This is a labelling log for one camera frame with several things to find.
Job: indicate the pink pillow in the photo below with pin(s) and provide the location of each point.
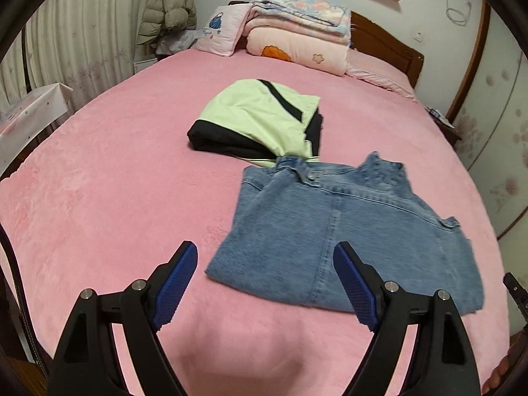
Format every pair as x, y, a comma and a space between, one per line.
379, 73

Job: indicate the white floral curtain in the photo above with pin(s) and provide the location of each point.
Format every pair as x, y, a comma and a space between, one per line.
88, 45

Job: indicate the person's right hand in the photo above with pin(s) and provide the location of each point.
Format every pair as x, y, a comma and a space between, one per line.
498, 374

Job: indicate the pink folded quilt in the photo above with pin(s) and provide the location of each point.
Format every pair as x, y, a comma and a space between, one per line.
291, 42

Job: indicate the dark wooden nightstand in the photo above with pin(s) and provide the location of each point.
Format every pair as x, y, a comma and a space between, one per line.
449, 131

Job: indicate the olive puffer jacket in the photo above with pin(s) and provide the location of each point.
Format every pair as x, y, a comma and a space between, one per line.
165, 16

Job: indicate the blue denim jacket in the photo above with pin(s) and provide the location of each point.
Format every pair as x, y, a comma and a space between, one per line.
290, 217

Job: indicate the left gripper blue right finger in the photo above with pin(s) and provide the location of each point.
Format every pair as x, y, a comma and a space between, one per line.
361, 283

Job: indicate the white cartoon cushion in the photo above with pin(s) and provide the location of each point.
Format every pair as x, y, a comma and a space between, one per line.
223, 30

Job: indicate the floral sliding wardrobe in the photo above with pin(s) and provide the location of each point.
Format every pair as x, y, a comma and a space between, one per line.
493, 125

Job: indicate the wooden headboard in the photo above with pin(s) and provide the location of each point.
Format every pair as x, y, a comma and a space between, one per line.
369, 38

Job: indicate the white paper bag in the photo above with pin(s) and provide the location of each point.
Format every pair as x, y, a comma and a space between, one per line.
29, 117

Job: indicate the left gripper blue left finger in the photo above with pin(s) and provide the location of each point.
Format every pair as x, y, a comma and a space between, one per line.
169, 282

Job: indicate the green and black folded garment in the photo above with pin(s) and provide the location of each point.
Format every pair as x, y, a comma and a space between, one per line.
259, 121

